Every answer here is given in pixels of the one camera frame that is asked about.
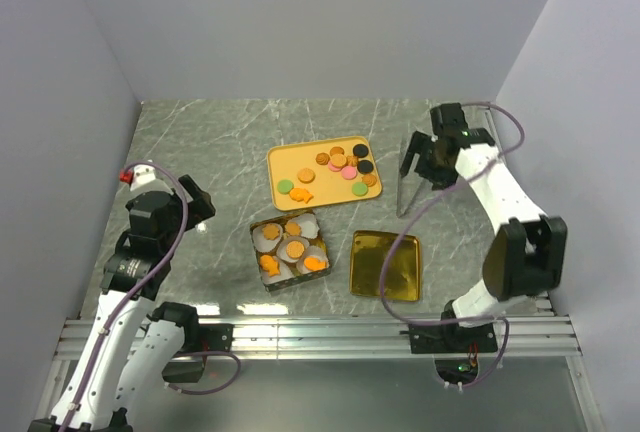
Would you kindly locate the aluminium mounting rail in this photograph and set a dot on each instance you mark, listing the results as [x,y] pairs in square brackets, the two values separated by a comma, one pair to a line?
[381,337]

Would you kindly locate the swirl butter cookie top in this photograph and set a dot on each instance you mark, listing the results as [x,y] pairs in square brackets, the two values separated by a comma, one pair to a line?
[322,158]

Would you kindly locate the orange leaf cookie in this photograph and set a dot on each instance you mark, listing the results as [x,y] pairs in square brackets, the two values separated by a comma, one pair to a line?
[293,229]

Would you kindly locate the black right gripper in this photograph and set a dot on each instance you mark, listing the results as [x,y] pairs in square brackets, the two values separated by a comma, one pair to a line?
[438,179]

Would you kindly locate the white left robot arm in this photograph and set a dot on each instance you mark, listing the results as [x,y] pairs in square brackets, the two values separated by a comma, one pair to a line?
[132,339]

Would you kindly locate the white paper cup back-left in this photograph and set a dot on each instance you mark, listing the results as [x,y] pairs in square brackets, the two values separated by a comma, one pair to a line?
[263,245]

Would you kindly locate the white paper cup back-right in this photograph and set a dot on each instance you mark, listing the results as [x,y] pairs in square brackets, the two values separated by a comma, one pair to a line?
[308,224]

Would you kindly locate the black sandwich cookie upper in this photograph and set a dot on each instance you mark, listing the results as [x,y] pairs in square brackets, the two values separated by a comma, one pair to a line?
[360,151]

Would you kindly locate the swirl butter cookie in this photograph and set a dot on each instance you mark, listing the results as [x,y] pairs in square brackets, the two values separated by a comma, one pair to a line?
[322,158]
[369,180]

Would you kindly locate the green sandwich cookie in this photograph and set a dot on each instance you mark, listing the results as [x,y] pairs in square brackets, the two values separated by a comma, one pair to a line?
[284,186]
[359,189]

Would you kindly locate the yellow plastic tray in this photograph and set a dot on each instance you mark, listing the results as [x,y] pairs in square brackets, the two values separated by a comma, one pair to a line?
[328,188]

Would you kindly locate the pink sandwich cookie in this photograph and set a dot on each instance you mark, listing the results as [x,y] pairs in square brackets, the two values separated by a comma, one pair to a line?
[333,168]
[349,172]

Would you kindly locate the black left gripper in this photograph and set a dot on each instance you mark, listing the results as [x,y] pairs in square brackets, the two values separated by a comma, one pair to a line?
[200,206]

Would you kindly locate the swirl butter cookie right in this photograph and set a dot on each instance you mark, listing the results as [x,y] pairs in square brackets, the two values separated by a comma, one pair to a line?
[369,180]

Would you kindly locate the white paper cup right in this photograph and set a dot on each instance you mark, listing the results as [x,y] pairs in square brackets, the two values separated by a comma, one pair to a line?
[312,251]

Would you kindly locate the green christmas cookie tin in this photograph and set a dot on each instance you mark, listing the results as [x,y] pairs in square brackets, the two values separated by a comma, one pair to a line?
[298,277]

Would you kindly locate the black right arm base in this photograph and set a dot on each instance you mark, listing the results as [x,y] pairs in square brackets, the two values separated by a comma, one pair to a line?
[450,339]

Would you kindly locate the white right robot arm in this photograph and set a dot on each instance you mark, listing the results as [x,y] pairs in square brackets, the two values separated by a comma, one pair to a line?
[526,255]

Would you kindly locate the black sandwich cookie lower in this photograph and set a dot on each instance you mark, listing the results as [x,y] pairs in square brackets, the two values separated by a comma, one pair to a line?
[365,167]

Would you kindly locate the round biscuit cookie top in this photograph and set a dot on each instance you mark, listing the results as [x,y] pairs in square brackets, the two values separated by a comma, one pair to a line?
[338,161]

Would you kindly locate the green sandwich cookie right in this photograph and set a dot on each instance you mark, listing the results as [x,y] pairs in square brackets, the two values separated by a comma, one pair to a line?
[359,189]

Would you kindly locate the white paper cup centre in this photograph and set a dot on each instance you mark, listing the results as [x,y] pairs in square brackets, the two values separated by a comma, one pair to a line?
[281,250]

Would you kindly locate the white paper cup front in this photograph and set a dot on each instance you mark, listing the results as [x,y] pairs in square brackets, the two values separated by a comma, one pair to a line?
[285,274]

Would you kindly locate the metal tongs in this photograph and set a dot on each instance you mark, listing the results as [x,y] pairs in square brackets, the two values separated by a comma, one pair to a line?
[409,188]

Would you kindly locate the green sandwich cookie left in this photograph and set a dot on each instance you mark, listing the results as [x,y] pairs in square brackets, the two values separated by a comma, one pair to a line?
[284,186]

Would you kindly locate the round biscuit cookie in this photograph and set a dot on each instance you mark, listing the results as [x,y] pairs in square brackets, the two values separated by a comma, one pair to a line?
[306,175]
[338,161]
[295,249]

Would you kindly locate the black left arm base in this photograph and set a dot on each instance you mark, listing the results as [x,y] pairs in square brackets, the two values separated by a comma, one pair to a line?
[214,337]

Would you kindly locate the red emergency button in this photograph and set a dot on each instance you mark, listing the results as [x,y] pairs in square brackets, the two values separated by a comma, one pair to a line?
[126,177]

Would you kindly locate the black sandwich cookie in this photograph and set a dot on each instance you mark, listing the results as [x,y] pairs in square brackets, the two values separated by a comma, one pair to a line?
[365,167]
[360,151]

